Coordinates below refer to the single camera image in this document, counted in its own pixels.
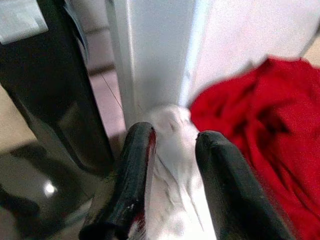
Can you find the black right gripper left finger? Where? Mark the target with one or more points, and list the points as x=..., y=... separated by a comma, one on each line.
x=127, y=180

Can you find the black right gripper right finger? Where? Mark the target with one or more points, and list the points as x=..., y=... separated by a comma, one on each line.
x=232, y=185

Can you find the white cloth garment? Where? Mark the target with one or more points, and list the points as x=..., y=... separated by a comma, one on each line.
x=172, y=175

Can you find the red cloth garment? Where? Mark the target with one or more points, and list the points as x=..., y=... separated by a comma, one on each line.
x=265, y=135

